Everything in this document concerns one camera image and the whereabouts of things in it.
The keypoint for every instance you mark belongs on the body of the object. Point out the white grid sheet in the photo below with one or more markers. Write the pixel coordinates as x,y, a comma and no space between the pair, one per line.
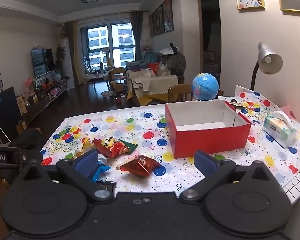
298,180

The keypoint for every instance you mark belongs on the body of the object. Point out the blue globe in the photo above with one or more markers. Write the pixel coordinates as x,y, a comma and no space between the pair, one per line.
205,86

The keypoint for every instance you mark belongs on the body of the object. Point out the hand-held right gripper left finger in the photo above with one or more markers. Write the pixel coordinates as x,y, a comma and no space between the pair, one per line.
86,160

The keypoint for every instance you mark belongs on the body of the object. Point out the balloon print tablecloth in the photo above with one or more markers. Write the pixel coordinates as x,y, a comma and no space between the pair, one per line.
150,122

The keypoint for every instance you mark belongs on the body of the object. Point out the pile of clothes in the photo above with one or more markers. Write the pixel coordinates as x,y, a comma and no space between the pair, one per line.
172,60

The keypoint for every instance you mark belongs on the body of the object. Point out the white standing air conditioner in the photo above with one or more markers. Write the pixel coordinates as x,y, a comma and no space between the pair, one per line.
67,60

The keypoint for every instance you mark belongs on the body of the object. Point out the black cabinet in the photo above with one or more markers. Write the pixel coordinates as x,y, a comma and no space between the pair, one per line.
2,112

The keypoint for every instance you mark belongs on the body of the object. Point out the small printed packet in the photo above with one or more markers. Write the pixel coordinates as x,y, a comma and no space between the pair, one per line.
236,103

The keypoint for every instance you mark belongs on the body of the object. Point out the television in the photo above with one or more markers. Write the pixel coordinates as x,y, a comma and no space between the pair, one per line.
41,62

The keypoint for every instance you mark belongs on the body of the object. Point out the yellow carton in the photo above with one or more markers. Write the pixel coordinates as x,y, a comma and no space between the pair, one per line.
21,106

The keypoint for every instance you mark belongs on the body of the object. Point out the green snack packet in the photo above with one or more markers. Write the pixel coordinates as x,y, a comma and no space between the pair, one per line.
131,145

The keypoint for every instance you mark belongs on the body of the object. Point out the small round stool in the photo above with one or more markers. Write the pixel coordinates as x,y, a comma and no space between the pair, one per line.
108,94

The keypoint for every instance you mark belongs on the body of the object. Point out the dark red snack packet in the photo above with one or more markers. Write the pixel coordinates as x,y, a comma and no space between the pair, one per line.
140,166

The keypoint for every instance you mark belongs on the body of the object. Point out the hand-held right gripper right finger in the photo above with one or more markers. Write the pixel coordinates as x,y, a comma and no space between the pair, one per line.
205,161

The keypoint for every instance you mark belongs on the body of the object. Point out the window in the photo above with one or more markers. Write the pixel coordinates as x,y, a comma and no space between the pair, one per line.
107,45

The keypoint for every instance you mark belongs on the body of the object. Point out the grey desk lamp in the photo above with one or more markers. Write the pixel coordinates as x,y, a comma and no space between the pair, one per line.
268,60

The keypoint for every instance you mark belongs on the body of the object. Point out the grey curtain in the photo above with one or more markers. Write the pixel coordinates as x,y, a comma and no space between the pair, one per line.
137,35

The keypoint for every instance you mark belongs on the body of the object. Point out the dark tv cabinet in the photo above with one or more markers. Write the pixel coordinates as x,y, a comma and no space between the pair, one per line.
45,100

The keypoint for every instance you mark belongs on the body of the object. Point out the blue snack packet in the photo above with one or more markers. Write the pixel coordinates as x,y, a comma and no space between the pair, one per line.
101,170

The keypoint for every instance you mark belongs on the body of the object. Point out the brown curtain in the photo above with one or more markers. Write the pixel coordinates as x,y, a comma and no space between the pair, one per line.
75,55

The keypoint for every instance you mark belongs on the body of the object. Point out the yellow snack packet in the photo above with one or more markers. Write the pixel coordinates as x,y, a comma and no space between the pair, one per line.
86,142

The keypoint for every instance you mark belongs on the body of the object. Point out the black jacket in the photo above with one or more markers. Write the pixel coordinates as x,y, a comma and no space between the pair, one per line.
30,140

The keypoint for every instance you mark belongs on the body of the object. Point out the brown cardboard box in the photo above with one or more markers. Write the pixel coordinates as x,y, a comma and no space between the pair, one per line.
22,126

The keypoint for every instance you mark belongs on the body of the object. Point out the red chip bag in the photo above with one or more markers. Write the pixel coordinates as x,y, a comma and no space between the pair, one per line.
110,146

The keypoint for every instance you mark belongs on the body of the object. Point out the round coffee table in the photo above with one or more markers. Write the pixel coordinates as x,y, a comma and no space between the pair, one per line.
96,76

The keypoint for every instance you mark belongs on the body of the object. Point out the red cardboard box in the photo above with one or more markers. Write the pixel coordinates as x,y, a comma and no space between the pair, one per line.
210,140

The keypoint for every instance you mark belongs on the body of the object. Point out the tissue box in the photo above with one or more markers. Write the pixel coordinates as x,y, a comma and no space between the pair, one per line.
277,130

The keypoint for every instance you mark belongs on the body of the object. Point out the pink toy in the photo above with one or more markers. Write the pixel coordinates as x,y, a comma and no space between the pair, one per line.
55,91

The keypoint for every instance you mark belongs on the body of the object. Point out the dark wall painting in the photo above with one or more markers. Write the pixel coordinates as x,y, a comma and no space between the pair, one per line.
158,20
168,15
151,25

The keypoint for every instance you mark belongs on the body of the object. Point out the pink flower bouquet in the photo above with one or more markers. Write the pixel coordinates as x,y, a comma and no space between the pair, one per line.
30,83

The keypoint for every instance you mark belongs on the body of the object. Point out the green potted plant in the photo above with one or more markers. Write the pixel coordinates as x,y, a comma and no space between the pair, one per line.
60,55

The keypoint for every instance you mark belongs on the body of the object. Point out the yellow child chair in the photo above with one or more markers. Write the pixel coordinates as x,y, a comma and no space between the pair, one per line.
116,76

